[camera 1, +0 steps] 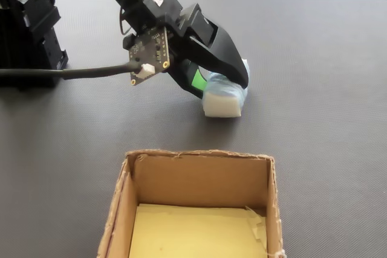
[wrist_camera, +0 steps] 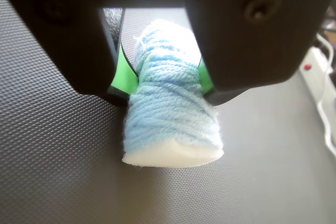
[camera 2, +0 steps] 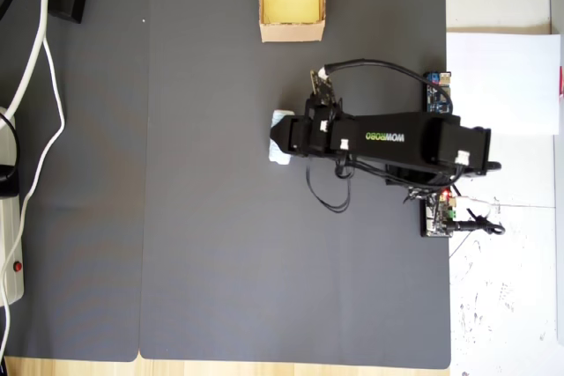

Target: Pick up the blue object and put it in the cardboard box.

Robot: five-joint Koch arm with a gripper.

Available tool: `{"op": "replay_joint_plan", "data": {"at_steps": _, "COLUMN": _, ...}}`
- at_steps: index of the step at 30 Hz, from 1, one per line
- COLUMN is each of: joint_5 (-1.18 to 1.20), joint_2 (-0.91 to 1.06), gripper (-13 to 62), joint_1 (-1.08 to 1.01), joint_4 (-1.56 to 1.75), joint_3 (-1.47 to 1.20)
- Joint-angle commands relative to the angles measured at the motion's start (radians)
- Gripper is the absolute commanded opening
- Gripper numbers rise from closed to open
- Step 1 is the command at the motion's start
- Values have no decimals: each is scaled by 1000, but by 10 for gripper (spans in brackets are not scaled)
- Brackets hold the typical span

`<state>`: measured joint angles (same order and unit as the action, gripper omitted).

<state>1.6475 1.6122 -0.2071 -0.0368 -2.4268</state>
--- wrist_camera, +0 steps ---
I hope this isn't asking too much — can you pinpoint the blue yarn foam block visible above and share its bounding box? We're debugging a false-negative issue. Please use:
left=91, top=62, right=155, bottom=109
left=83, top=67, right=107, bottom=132
left=121, top=18, right=225, bottom=168

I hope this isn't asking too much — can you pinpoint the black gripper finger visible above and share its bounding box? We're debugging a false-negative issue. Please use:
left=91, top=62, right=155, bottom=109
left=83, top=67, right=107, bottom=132
left=0, top=0, right=186, bottom=108
left=178, top=0, right=336, bottom=107

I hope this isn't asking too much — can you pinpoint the large dark grey mat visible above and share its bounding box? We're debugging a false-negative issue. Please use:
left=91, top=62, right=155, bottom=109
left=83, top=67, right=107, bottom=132
left=0, top=0, right=336, bottom=224

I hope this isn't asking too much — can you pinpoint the white power strip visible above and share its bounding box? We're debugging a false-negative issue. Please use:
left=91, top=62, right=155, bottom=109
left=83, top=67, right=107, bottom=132
left=299, top=33, right=336, bottom=156

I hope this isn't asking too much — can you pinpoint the thin white cable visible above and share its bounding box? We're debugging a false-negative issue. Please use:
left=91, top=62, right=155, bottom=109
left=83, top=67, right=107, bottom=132
left=316, top=33, right=336, bottom=154

